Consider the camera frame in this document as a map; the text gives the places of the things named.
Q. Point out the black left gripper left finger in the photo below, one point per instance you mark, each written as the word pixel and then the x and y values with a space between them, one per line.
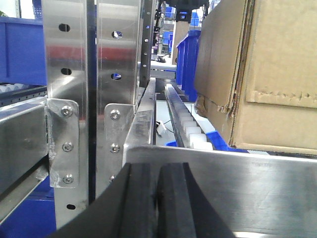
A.
pixel 126 209

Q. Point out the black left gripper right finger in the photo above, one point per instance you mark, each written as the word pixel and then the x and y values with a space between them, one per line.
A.
pixel 183 210

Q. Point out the brown cardboard carton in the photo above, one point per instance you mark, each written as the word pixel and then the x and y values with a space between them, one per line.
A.
pixel 256 74

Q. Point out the blue plastic bin on shelf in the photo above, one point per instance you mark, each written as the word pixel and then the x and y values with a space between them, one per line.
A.
pixel 188 49

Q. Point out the white roller track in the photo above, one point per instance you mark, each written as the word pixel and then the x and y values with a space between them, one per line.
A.
pixel 187 131

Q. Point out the blue bin far left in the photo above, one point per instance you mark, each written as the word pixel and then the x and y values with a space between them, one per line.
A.
pixel 22 51

